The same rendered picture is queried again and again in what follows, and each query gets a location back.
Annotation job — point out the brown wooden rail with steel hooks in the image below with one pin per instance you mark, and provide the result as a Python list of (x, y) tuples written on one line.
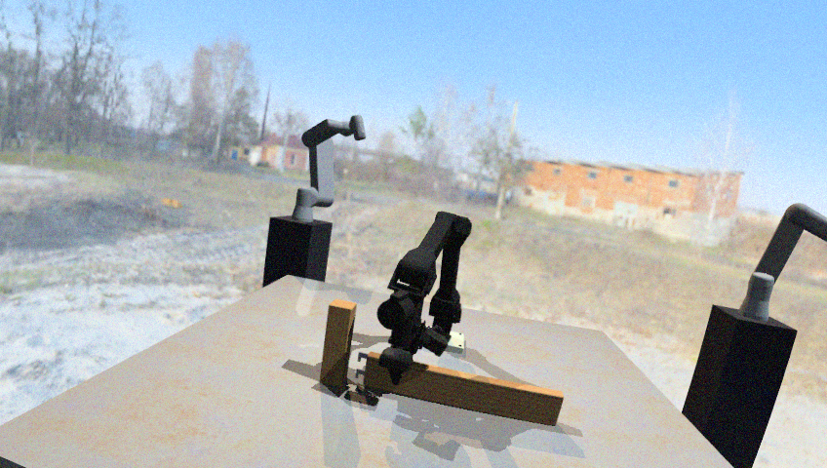
[(467, 390)]

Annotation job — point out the wooden post with slot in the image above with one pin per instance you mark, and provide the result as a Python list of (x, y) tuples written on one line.
[(337, 344)]

